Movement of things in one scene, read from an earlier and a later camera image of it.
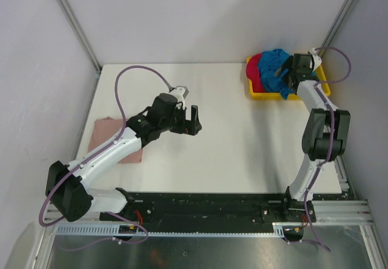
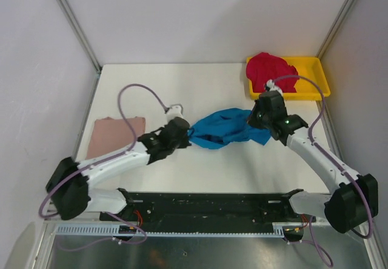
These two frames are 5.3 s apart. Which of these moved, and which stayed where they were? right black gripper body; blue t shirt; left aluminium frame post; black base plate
Moved: right black gripper body; blue t shirt
Stayed: left aluminium frame post; black base plate
